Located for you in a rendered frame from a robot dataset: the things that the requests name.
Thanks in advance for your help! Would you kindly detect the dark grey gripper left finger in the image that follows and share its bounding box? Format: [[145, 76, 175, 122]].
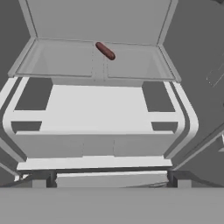
[[0, 170, 58, 189]]

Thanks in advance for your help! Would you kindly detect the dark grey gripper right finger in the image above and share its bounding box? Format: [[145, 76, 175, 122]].
[[167, 170, 224, 189]]

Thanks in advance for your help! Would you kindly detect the white fridge drawer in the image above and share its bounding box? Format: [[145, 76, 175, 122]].
[[14, 130, 176, 160]]

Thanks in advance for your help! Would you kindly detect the white fridge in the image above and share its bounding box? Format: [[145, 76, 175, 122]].
[[0, 0, 200, 187]]

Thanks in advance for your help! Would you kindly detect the clear glass fridge shelf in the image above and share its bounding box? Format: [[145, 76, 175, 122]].
[[7, 38, 183, 83]]

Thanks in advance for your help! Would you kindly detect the grey fridge door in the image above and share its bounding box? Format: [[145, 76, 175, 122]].
[[0, 0, 38, 186], [157, 0, 224, 187]]

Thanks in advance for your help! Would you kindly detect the brown sausage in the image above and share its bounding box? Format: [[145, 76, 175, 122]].
[[94, 41, 116, 61]]

